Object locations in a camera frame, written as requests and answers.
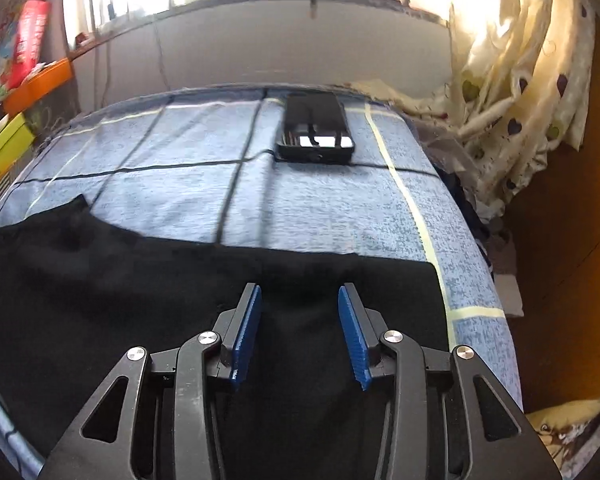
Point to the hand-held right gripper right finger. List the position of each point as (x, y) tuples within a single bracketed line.
[(352, 340)]

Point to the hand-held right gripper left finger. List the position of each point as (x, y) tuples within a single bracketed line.
[(245, 335)]

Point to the black pants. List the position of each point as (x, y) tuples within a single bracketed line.
[(105, 285)]

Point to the blue plaid bedsheet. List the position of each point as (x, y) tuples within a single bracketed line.
[(305, 210)]

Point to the brown wooden cabinet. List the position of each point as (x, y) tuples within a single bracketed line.
[(560, 260)]

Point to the black smartphone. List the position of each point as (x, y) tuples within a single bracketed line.
[(312, 120)]

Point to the cartoon print cushion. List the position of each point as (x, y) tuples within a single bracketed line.
[(565, 425)]

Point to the cream heart print curtain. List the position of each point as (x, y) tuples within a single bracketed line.
[(520, 85)]

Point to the lime green shoebox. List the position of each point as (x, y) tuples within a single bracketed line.
[(5, 142)]

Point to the orange box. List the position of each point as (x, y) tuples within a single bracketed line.
[(40, 85)]

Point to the red printed package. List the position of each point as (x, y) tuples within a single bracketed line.
[(27, 40)]

